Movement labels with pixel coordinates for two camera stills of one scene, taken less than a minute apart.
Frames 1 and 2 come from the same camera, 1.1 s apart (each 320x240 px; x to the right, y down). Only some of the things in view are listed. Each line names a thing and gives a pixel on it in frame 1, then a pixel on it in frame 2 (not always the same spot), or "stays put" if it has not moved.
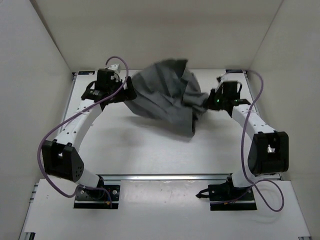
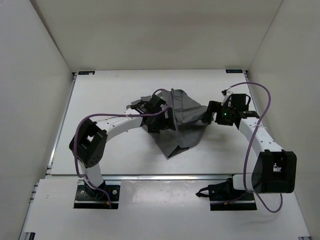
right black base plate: (226, 197) stays put
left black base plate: (103, 196) stays put
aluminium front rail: (166, 177) stays put
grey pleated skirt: (169, 96) -> (188, 117)
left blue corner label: (86, 73) stays put
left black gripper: (128, 93) -> (166, 123)
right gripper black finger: (214, 100) -> (213, 107)
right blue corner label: (234, 71) stays put
